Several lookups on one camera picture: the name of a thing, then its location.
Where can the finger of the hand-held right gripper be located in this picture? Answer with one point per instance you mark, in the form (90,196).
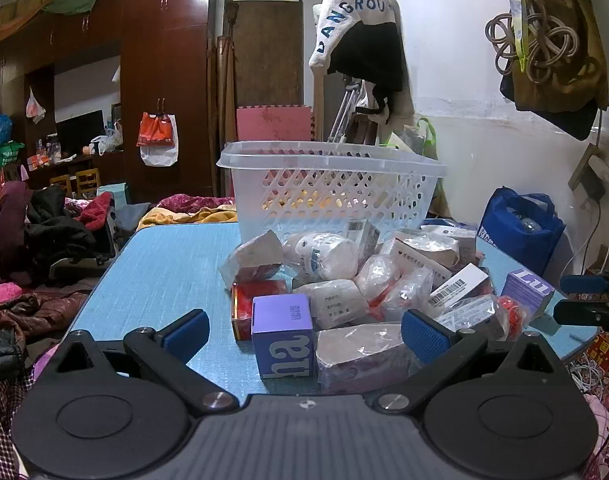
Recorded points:
(589,315)
(582,284)

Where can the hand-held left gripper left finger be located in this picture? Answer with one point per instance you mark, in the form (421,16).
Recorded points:
(187,332)

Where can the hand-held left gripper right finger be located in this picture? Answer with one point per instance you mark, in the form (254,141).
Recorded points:
(424,334)

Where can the purple box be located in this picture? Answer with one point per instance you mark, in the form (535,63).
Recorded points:
(282,332)
(527,287)

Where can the red box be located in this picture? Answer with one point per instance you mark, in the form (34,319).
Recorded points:
(244,310)

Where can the white roll packet blue print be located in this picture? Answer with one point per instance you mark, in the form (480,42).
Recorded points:
(319,255)

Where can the clear plastic basket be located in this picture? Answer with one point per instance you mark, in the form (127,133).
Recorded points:
(329,190)

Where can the clear packet with red print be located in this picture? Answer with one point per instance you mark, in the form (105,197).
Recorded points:
(404,295)

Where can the clear wrapped packet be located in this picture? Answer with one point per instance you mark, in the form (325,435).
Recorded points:
(472,317)

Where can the white box with barcode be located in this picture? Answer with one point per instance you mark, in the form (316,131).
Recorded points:
(457,285)

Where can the red round item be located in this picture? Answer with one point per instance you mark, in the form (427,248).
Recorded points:
(512,312)

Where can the blue tote bag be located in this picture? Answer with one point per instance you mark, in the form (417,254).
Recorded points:
(519,230)

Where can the grey white wrapped packet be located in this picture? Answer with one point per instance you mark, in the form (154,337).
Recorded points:
(252,255)

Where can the silver box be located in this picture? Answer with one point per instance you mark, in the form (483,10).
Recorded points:
(362,235)

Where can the yellow blanket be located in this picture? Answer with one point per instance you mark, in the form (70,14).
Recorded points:
(204,216)

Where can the red floral blanket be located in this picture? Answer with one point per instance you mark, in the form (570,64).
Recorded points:
(194,202)

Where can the brown jacket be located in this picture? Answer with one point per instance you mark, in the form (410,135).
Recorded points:
(39,310)

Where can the pile of dark clothes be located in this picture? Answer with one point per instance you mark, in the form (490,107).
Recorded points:
(44,232)

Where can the wooden chair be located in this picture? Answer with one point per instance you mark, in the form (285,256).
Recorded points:
(87,182)

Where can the brown hanging bag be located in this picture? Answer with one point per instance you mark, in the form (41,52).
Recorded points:
(579,95)

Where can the green and white shopping bag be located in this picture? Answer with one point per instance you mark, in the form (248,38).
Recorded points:
(424,137)

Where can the orange and white plastic bag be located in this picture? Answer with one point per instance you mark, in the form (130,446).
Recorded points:
(157,132)

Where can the black monitor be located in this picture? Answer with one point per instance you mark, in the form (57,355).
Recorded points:
(79,132)

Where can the pink foam mat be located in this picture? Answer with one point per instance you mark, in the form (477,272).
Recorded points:
(274,122)

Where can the metal crutches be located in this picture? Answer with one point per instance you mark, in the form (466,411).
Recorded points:
(344,110)

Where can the green printed bag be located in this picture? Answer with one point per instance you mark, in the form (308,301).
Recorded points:
(8,154)

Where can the white hanging plastic bag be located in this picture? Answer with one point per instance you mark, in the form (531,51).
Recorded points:
(34,107)

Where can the brown wooden wardrobe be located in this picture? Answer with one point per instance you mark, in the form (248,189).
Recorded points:
(159,60)

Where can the black garment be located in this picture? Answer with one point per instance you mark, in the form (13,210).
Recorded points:
(369,55)

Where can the white lettered jacket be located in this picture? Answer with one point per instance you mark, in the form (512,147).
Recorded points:
(344,5)

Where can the wall power adapter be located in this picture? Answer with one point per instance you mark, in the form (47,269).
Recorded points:
(592,175)

